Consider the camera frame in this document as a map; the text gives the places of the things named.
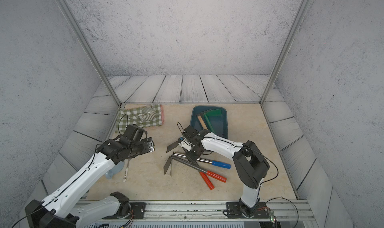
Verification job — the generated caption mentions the green red handle hoe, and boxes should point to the green red handle hoe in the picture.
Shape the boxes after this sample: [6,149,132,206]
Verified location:
[203,109,223,134]

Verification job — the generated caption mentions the metal spoon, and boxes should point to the metal spoon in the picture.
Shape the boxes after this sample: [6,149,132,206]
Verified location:
[123,160,130,183]

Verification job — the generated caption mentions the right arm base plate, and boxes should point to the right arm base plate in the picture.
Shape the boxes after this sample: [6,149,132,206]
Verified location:
[223,201,271,219]

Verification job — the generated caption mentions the teal plastic storage box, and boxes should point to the teal plastic storage box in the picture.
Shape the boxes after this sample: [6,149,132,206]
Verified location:
[190,106,228,139]

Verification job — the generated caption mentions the aluminium frame post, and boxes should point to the aluminium frame post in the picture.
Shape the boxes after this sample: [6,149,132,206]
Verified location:
[55,0,122,107]
[260,0,311,106]

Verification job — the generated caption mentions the right aluminium frame post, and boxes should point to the right aluminium frame post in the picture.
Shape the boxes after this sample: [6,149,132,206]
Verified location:
[260,0,311,106]

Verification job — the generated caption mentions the light blue plastic cup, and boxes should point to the light blue plastic cup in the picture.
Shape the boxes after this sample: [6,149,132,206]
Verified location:
[105,161,125,180]

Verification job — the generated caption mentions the aluminium front rail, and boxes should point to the aluminium front rail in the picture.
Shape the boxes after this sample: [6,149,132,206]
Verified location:
[130,198,318,228]

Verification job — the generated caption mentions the red handle hoe lower blade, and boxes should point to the red handle hoe lower blade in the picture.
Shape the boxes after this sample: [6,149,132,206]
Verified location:
[164,155,227,183]

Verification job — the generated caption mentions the left aluminium frame post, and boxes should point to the left aluminium frame post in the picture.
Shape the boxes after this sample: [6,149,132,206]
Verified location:
[55,0,122,107]

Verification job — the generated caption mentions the pink tray under cloth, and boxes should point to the pink tray under cloth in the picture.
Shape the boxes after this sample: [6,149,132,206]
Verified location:
[160,105,165,126]

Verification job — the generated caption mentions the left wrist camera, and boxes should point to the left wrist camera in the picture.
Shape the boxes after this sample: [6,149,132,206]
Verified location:
[147,138,155,153]

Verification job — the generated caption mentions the striped ceramic cup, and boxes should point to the striped ceramic cup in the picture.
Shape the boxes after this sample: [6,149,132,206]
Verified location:
[137,106,157,122]

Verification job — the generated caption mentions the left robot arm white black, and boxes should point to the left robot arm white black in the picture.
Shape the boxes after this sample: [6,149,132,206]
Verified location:
[24,125,155,228]

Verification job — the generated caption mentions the green white checkered cloth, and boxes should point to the green white checkered cloth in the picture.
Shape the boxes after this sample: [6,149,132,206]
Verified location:
[116,105,162,133]

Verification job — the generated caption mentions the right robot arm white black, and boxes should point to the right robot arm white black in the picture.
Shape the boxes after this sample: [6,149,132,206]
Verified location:
[167,126,273,219]

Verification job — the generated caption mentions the red handle hoe blade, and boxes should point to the red handle hoe blade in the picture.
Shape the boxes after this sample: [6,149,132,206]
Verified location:
[164,155,227,183]
[167,142,215,190]

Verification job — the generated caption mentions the blue handle metal hoe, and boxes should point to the blue handle metal hoe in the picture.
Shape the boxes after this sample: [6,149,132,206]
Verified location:
[173,153,231,169]

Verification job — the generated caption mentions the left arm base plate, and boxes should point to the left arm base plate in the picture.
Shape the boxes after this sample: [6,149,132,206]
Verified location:
[103,202,146,220]

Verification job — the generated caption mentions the red handle hoe upper blade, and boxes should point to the red handle hoe upper blade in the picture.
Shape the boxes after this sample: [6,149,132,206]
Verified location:
[167,142,215,190]

